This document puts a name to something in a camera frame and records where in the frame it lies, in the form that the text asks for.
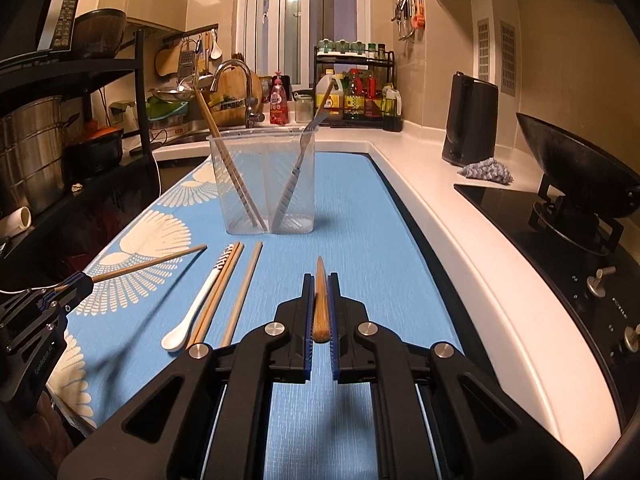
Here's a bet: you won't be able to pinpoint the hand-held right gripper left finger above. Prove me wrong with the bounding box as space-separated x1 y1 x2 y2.
57 272 317 480

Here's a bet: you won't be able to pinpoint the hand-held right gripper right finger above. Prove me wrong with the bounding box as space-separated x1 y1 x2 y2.
327 272 586 480

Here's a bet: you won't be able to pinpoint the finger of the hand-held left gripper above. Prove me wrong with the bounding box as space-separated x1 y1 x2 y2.
4 275 95 357
0 270 86 312

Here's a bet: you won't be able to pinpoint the clear plastic utensil holder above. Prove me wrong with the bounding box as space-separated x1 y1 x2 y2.
207 127 320 236

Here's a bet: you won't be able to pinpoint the metal fork with pale handle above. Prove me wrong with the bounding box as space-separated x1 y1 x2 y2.
271 112 329 229

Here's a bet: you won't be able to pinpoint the hanging metal utensils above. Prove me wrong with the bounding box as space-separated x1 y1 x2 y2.
394 0 416 41

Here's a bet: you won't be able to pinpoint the white roll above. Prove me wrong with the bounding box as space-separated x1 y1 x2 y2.
0 206 34 236

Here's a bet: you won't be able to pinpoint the blue shell patterned mat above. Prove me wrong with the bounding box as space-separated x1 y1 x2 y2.
45 152 474 480

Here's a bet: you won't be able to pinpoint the stainless steel stock pot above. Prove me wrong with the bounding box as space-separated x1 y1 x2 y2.
0 94 66 219

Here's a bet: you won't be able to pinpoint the black cooking pot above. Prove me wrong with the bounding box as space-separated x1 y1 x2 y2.
62 124 125 181

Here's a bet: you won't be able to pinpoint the black metal shelf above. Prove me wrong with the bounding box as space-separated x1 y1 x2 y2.
0 27 162 197

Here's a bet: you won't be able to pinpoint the green drain basket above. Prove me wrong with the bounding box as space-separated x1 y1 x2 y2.
146 97 190 121

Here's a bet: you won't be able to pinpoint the black glass gas stove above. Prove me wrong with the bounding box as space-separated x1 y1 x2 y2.
453 182 640 427

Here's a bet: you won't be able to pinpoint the metal mixing bowl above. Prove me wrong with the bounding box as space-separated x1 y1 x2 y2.
152 84 199 104

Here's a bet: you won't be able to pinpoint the grey dish cloth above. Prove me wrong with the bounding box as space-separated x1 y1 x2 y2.
457 157 515 184

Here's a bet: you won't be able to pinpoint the black spice rack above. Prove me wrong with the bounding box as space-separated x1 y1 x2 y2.
313 45 404 133

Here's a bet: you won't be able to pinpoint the hanging wooden cutting board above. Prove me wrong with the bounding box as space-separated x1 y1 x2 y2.
154 49 181 79

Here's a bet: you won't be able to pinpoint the glass jar with dark lid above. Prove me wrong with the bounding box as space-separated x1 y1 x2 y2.
294 90 315 124

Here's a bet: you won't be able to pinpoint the dark bowl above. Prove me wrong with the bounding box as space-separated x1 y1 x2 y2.
73 8 129 59

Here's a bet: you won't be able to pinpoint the pink dish soap bottle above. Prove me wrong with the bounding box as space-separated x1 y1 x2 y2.
269 70 290 126

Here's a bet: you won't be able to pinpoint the yellow cooking oil jug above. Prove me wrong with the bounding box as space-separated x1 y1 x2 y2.
315 70 346 117

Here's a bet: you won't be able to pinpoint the dark sauce bottle yellow label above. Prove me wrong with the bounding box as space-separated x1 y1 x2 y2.
345 68 366 116

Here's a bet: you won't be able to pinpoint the oil bottle with white spout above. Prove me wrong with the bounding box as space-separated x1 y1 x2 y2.
382 84 403 117

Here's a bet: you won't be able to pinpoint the red sauce bottle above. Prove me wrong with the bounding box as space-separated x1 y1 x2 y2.
365 72 384 115

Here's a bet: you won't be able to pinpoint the microwave oven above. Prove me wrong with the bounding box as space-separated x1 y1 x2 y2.
34 0 86 54

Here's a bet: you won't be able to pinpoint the metal stove knob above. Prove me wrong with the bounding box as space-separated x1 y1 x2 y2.
585 265 617 295
619 322 640 356

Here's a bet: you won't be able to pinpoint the round wooden cutting board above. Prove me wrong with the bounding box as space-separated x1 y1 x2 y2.
217 67 264 112

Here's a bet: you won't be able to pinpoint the black electric kettle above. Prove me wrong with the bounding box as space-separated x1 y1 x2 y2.
441 72 500 168

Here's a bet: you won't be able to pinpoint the chrome kitchen faucet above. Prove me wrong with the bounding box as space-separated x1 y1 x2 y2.
209 58 266 130

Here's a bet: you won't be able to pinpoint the black burner grate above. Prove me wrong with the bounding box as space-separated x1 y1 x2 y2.
529 182 626 257

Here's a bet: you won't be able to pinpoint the black wok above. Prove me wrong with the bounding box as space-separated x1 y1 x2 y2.
514 112 640 221

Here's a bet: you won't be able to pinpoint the row of spice jars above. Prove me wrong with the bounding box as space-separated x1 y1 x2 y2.
319 38 389 59

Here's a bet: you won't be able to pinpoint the white framed window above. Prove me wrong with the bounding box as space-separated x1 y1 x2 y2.
234 0 371 87

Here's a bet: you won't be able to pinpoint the white spoon with striped handle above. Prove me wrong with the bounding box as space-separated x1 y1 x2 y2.
160 242 235 352

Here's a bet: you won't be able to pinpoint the white cable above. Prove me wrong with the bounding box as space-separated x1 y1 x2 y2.
149 129 164 197

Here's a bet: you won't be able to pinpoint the white wall socket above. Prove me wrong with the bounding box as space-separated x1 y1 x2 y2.
108 100 139 126

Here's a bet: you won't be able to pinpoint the black hanging rail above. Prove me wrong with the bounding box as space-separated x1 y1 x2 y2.
159 23 220 46

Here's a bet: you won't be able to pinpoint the narrow wall vent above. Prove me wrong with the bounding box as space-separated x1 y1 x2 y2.
476 18 490 81

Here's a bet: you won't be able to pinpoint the wide wall vent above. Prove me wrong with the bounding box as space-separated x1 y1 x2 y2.
499 23 517 96

